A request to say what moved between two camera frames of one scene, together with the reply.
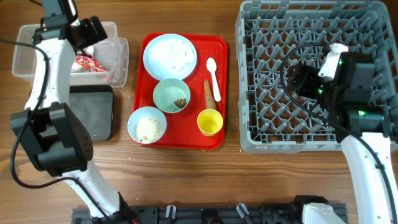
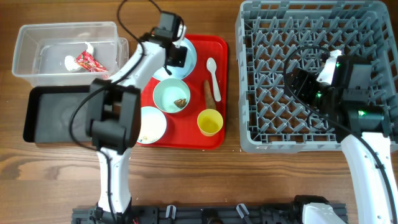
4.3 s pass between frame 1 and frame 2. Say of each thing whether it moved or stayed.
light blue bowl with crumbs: stayed
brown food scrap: stayed
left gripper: moved
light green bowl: stayed
